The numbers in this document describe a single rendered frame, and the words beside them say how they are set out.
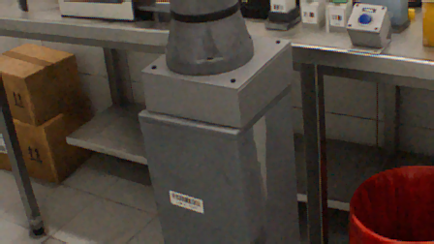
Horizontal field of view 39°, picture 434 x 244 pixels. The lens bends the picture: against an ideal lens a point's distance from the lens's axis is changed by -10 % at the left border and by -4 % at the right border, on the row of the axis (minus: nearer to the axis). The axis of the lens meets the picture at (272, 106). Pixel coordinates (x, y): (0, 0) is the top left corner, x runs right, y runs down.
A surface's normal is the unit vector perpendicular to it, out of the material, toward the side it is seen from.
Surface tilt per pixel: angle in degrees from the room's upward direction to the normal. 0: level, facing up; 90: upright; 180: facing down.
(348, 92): 90
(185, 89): 90
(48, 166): 91
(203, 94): 90
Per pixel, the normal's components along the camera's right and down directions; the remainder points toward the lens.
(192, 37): -0.23, 0.21
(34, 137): -0.39, 0.41
